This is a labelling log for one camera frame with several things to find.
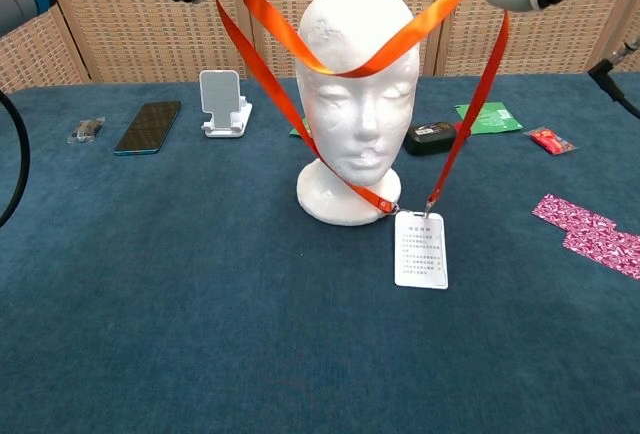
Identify orange lanyard strap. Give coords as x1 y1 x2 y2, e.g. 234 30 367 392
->
214 0 511 220

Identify white ID badge card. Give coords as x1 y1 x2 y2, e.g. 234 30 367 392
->
393 210 450 290

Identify woven folding screen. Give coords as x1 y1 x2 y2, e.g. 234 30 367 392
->
0 0 640 100

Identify white phone stand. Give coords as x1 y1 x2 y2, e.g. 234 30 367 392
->
198 69 254 140

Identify black smartphone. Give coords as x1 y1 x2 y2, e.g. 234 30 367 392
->
113 100 183 157

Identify green sachet with white print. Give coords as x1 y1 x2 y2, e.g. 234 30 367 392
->
453 101 524 136

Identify red snack packet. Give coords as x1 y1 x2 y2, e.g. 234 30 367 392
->
524 126 577 157

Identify small clear packet dark contents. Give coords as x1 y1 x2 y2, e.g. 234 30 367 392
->
66 116 107 146

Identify black red device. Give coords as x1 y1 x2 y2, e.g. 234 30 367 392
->
403 121 473 157

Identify magenta patterned packet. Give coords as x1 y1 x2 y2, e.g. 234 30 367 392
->
531 193 617 232
562 227 640 281

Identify white foam mannequin head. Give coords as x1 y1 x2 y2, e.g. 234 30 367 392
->
294 0 422 228

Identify blue carpet table cover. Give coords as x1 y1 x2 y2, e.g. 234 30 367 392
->
0 71 640 434

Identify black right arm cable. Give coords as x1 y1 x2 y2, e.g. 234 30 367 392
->
587 38 640 120

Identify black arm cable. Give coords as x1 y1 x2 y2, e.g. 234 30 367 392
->
587 38 640 120
0 89 31 229

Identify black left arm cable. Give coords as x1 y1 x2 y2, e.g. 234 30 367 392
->
0 89 31 229

